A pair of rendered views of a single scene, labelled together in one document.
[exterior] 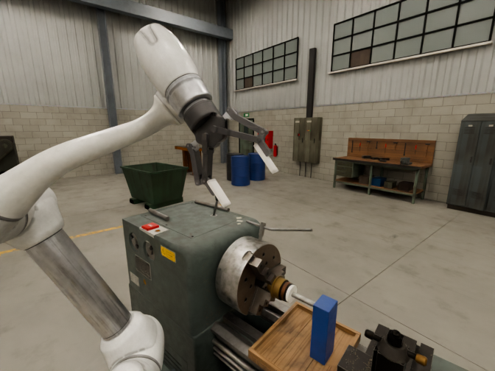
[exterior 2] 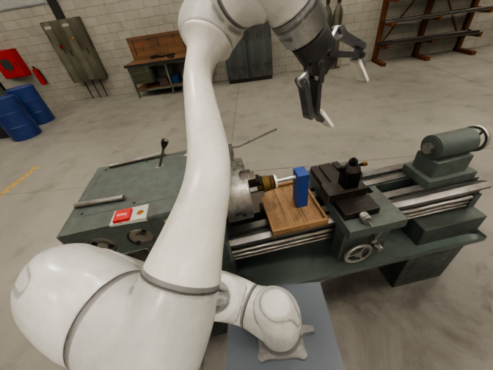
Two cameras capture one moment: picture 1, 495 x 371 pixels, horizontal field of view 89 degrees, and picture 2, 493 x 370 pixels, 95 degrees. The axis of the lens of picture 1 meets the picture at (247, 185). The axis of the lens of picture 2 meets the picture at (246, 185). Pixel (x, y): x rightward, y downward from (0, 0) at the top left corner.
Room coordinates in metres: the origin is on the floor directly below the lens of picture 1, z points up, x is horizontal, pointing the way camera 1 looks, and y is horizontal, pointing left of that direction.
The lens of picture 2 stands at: (0.34, 0.58, 1.83)
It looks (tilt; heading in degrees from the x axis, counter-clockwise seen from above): 39 degrees down; 315
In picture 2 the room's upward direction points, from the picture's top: 9 degrees counter-clockwise
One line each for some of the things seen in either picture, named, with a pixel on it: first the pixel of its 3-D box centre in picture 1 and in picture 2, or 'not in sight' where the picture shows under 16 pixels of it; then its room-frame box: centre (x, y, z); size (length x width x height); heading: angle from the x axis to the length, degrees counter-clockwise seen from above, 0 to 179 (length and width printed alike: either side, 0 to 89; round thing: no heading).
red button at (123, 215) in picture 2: (150, 227); (123, 216); (1.13, 0.47, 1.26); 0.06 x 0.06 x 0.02; 49
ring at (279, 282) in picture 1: (280, 288); (265, 183); (0.92, -0.14, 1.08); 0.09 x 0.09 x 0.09; 49
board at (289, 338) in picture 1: (306, 344); (289, 204); (0.83, -0.23, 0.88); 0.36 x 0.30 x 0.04; 139
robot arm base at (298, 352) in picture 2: not in sight; (284, 330); (0.53, 0.32, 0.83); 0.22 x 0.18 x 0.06; 40
